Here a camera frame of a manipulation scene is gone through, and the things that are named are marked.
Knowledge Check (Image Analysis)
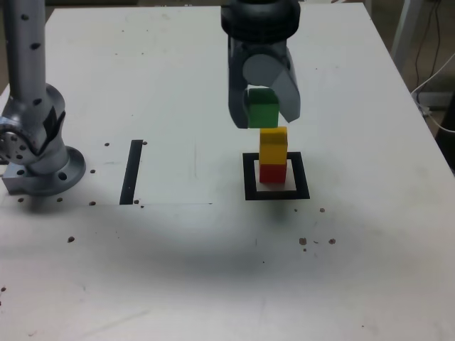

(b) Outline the thin black hanging cable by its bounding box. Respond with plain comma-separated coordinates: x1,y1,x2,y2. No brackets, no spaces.
414,0,444,90

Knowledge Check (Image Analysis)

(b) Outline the yellow cube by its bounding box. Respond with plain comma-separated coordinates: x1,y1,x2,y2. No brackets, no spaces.
259,126,289,166

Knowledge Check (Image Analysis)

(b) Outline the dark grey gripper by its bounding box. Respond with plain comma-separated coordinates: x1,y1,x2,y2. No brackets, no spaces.
227,34,303,130

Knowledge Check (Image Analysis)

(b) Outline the black tape strip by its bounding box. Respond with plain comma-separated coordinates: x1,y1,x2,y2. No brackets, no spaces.
119,139,144,206

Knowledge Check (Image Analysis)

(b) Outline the red cube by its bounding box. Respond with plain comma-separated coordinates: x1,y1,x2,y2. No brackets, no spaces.
259,163,287,185

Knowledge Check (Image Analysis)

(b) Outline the white metal post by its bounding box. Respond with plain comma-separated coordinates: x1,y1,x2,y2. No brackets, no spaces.
390,0,419,62

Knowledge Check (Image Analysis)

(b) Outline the green cube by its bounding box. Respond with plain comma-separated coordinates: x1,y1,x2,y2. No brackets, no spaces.
245,88,279,129

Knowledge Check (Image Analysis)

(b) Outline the black tape square outline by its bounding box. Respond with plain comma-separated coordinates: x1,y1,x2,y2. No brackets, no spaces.
242,151,311,202

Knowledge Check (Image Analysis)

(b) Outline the white cable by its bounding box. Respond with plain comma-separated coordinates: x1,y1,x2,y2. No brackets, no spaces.
411,53,455,134

